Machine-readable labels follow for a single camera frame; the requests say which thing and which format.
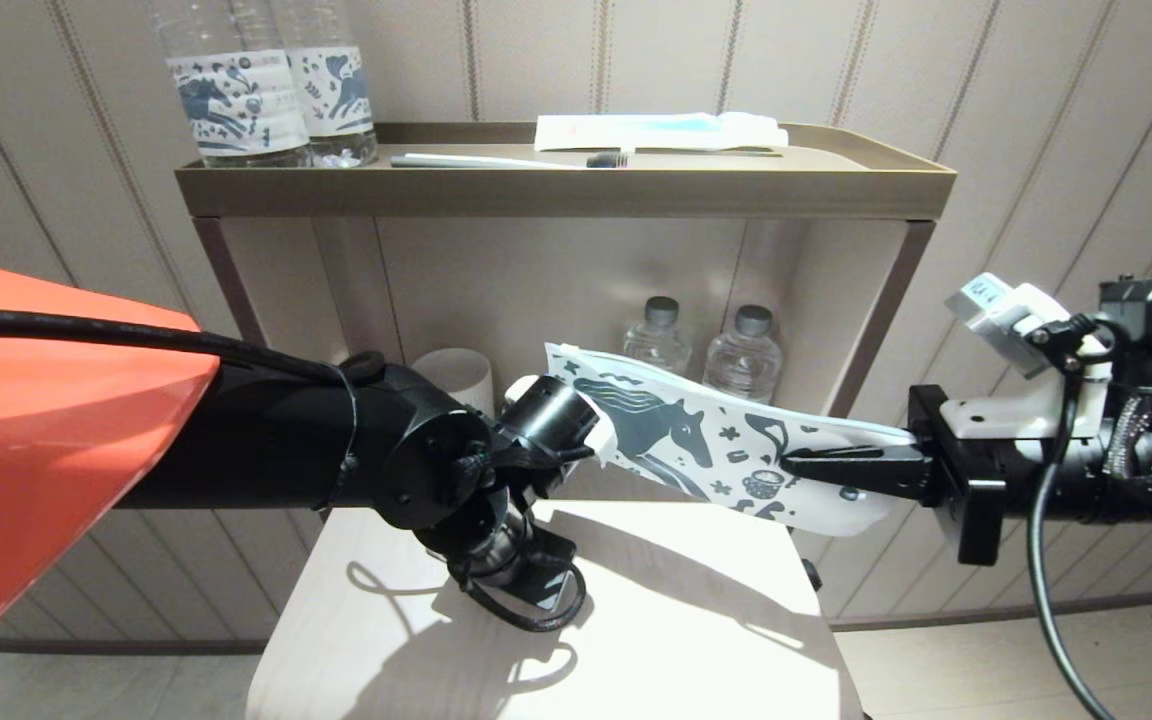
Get horse print zipper pouch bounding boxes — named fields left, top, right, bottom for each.
left=544, top=342, right=922, bottom=538

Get small clear water bottle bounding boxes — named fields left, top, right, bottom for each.
left=622, top=296, right=694, bottom=376
left=704, top=305, right=783, bottom=404

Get white ribbed mug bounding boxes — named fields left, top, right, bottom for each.
left=411, top=347, right=495, bottom=416

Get beige shelf unit brown tray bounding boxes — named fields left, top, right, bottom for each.
left=176, top=122, right=957, bottom=531

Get wrapped toothbrush white packet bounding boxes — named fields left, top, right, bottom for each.
left=534, top=112, right=789, bottom=153

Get grey toothbrush black bristles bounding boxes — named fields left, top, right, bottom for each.
left=391, top=152, right=630, bottom=170

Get clear bottle blue horse label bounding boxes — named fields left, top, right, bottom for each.
left=148, top=0, right=312, bottom=168
left=271, top=0, right=379, bottom=168

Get thin black right camera cable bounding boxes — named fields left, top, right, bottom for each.
left=1028, top=315, right=1127, bottom=720

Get thin black camera cable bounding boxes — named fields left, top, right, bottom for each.
left=0, top=308, right=387, bottom=388
left=1028, top=315, right=1127, bottom=720

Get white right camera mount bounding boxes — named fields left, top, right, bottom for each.
left=939, top=378, right=1112, bottom=441

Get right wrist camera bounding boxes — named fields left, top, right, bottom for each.
left=946, top=272, right=1112, bottom=379

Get thin black left camera cable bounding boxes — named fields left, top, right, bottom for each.
left=0, top=308, right=387, bottom=388

